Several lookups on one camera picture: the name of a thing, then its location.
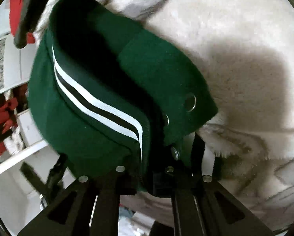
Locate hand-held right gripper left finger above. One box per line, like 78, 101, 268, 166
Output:
18, 167, 139, 236

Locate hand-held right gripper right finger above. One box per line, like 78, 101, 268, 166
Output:
147, 166, 273, 236

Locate green and white varsity jacket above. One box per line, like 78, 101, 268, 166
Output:
27, 0, 219, 193

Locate person's left forearm red sleeve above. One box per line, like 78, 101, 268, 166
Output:
9, 0, 37, 45

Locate white shelf cabinet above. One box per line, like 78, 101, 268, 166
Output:
0, 0, 45, 158

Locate white storage chest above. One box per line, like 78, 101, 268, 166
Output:
0, 140, 64, 228

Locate red cloth items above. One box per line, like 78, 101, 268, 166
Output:
0, 98, 20, 158

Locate pink floral plush blanket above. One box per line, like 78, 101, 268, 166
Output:
34, 0, 294, 231

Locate black metal frame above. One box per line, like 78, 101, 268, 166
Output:
20, 153, 69, 205

